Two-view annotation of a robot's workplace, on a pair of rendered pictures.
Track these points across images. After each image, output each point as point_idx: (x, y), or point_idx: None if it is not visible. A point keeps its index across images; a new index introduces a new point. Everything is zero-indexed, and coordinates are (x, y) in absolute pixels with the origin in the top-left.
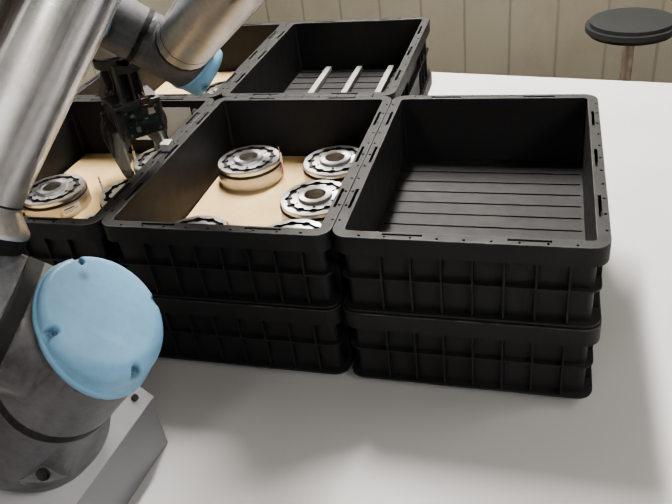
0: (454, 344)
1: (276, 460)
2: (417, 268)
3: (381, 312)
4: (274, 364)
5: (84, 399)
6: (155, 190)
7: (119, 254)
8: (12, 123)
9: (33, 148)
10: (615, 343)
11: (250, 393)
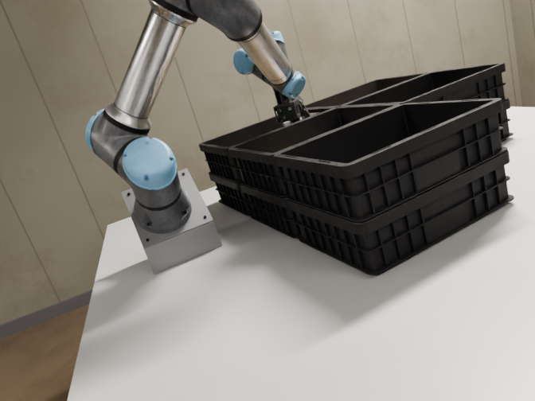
0: (322, 227)
1: (240, 261)
2: (300, 177)
3: (294, 201)
4: (279, 228)
5: (134, 184)
6: (267, 142)
7: None
8: (130, 86)
9: (138, 95)
10: (435, 260)
11: (263, 238)
